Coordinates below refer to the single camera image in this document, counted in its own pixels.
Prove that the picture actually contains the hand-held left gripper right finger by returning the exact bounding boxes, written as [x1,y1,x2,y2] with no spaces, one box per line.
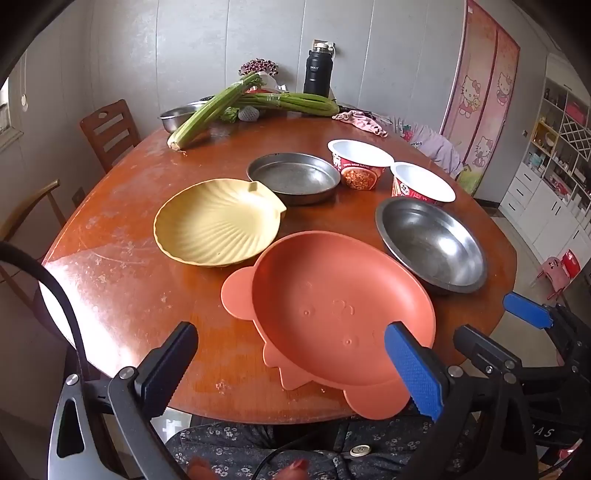
[384,322,555,480]

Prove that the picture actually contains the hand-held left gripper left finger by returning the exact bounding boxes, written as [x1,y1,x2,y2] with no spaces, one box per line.
[48,322,199,480]

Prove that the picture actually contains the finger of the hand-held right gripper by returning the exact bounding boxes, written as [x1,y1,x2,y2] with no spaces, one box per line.
[453,324,525,376]
[502,292,591,365]

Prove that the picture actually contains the steel bowl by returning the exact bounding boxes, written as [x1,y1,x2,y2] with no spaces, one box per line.
[375,198,489,296]

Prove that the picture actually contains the orange bear-shaped plate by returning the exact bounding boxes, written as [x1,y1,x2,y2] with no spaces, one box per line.
[221,231,437,420]

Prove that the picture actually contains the yellow shell-shaped plate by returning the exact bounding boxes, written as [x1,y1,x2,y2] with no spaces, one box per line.
[153,178,287,268]

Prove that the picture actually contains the steel plate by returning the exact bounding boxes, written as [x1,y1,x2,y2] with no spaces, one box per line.
[246,153,341,206]

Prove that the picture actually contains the small pink stool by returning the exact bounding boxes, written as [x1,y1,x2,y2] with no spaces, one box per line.
[536,249,581,298]

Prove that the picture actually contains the dark floral clothing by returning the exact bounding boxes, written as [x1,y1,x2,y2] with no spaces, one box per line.
[164,406,481,480]

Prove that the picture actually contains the white shelf cabinet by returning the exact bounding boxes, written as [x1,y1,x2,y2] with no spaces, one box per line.
[499,53,591,278]

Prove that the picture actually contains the pink strawberry print garment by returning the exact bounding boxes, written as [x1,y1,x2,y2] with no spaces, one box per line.
[383,115,464,178]

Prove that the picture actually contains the curved-back wooden chair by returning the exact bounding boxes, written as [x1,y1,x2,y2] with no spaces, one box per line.
[0,179,68,287]

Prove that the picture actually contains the pink cartoon cat curtain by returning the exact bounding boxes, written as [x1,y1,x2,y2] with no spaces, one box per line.
[438,0,522,197]

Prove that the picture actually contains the pink cloth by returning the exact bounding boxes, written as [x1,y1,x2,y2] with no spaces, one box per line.
[332,110,389,138]

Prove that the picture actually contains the steel basin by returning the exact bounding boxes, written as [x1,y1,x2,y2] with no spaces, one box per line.
[158,104,213,134]

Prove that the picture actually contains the slatted wooden chair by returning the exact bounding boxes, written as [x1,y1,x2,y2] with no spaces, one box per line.
[79,99,141,174]

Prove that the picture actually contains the long celery bunch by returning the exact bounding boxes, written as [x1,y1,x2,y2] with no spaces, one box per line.
[167,72,265,149]

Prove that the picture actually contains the wrapped celery bunch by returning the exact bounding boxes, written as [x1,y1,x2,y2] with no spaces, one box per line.
[226,91,340,121]

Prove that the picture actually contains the window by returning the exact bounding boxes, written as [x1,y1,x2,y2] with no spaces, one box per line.
[0,76,25,151]

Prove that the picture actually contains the black thermos bottle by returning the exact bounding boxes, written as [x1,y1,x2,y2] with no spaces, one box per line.
[303,41,334,99]

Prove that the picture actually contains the dried flower bouquet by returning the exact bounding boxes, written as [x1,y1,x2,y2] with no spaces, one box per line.
[239,58,279,79]

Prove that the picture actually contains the black cable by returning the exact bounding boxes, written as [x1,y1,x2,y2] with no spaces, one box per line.
[0,241,93,384]

